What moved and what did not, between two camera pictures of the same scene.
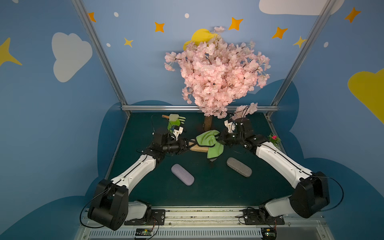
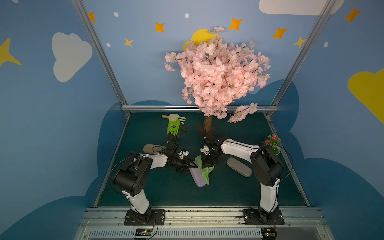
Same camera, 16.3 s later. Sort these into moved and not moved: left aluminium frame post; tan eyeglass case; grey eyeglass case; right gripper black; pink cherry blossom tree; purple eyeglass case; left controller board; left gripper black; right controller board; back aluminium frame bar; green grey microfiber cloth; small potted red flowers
Moved: purple eyeglass case; right gripper black; tan eyeglass case; green grey microfiber cloth; left gripper black
Not moved: left aluminium frame post; back aluminium frame bar; small potted red flowers; grey eyeglass case; left controller board; right controller board; pink cherry blossom tree
